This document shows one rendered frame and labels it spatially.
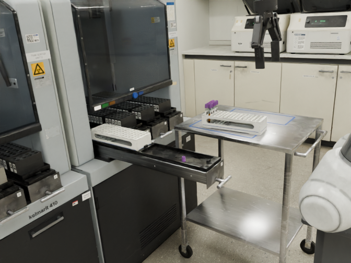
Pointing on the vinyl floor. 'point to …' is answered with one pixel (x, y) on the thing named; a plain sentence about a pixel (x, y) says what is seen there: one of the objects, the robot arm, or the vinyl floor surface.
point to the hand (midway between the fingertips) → (268, 61)
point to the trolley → (233, 206)
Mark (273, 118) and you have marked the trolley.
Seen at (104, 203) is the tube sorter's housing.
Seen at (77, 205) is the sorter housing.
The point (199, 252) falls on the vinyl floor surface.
